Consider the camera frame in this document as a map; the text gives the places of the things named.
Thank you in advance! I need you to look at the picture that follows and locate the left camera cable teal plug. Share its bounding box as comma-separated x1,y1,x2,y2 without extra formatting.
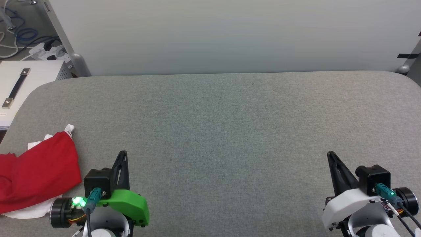
85,187,103,237

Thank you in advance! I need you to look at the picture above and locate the white cable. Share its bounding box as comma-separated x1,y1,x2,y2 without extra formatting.
0,30,33,60

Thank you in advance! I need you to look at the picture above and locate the white metal equipment box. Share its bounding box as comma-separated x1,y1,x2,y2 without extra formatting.
0,60,73,131

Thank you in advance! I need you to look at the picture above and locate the white partition panel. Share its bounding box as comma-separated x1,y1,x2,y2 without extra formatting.
43,0,421,77

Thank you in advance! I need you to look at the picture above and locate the camera cable teal plug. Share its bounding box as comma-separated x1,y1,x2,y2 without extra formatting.
85,187,103,237
374,183,421,228

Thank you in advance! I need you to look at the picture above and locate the right camera cable teal plug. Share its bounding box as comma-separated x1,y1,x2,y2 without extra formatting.
374,183,421,228

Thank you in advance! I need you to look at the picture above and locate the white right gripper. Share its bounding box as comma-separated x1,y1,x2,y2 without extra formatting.
321,151,385,231

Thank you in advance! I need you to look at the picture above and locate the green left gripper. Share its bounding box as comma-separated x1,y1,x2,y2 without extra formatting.
97,150,150,228

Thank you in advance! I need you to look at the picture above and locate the grey partition post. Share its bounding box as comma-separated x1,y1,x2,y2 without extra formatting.
44,0,91,77

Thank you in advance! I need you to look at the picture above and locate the red and white basketball jersey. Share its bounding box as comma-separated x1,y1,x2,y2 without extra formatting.
0,124,82,220

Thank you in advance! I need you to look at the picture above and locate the blue cable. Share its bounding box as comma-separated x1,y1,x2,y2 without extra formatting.
4,7,39,45

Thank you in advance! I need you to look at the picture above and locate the white power strip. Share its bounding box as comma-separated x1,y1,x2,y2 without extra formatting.
29,42,71,64

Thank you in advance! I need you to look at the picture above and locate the black strap handle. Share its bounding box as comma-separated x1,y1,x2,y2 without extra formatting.
2,68,31,109

